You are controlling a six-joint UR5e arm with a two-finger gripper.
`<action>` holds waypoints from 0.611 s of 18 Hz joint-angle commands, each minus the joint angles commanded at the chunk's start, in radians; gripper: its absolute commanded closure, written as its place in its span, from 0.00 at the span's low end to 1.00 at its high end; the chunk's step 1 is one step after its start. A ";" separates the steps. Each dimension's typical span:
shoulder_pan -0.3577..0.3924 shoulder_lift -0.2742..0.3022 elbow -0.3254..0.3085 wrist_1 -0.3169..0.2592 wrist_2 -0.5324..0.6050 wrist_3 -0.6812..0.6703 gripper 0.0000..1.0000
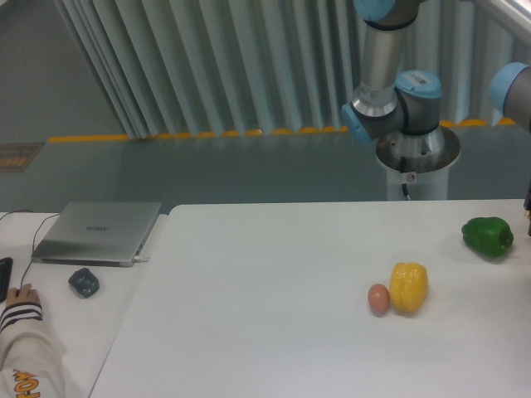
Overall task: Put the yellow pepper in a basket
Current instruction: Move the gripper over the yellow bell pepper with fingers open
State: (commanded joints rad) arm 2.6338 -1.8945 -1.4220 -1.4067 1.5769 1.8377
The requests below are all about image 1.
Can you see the black keyboard edge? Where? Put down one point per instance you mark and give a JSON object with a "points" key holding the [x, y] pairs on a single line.
{"points": [[5, 276]]}

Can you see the silver closed laptop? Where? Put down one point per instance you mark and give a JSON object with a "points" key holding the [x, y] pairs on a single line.
{"points": [[98, 233]]}

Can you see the brown egg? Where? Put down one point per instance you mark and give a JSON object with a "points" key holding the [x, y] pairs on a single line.
{"points": [[378, 298]]}

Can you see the yellow bell pepper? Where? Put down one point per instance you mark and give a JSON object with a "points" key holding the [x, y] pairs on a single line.
{"points": [[408, 286]]}

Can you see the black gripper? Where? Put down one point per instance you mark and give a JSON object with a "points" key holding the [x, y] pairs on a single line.
{"points": [[527, 208]]}

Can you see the white usb dongle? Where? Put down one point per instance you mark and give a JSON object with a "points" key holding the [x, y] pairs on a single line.
{"points": [[139, 259]]}

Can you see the cream sleeved forearm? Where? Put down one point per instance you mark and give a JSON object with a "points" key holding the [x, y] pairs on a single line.
{"points": [[31, 365]]}

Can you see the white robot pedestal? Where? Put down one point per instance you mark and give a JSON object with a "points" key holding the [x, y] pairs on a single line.
{"points": [[417, 167]]}

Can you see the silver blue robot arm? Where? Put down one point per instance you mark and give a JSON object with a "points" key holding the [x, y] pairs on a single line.
{"points": [[400, 111]]}

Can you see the green bell pepper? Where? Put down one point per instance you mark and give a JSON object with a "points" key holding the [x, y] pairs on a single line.
{"points": [[489, 236]]}

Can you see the dark grey small tray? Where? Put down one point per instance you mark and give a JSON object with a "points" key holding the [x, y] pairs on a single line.
{"points": [[84, 282]]}

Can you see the person's hand on mouse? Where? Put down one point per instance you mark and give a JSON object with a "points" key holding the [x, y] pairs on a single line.
{"points": [[26, 294]]}

